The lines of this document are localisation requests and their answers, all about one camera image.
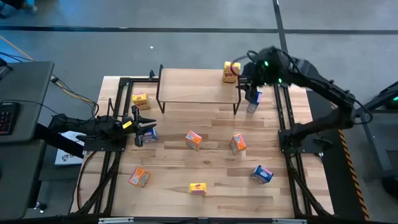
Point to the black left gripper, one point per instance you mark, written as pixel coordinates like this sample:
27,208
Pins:
136,130

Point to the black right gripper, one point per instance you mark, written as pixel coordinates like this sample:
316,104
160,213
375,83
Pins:
264,70

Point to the blue Frosted Flakes cereal box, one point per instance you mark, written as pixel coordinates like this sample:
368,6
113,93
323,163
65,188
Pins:
150,137
261,175
253,106

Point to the yellow Pops cereal box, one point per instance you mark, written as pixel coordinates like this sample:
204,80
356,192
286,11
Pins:
197,188
230,73
141,101

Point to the orange Mini Wheats cereal box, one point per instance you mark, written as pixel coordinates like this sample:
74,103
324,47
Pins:
139,177
193,140
237,144

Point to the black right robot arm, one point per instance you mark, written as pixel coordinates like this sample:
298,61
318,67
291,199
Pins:
323,90

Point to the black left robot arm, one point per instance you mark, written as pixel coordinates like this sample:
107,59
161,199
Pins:
93,126

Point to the white printed sheet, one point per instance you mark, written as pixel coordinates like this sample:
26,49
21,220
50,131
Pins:
66,157

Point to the dark grey desk top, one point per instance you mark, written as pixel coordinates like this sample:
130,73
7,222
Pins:
18,180
26,99

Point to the black keyboard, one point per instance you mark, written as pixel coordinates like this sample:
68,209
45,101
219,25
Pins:
7,119

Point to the black floor mat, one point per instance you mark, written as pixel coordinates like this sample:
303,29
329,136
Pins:
335,186

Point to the grey metal stand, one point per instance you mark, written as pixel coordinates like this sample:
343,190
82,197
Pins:
374,146

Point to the person's shoe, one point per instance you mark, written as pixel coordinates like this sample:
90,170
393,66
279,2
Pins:
29,7

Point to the black metal rig frame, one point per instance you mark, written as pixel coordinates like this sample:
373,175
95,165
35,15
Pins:
123,81

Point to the wooden shelf with black frame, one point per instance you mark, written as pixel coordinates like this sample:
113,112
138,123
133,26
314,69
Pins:
192,87

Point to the silver aluminium bracket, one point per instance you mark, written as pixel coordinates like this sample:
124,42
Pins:
115,220
289,221

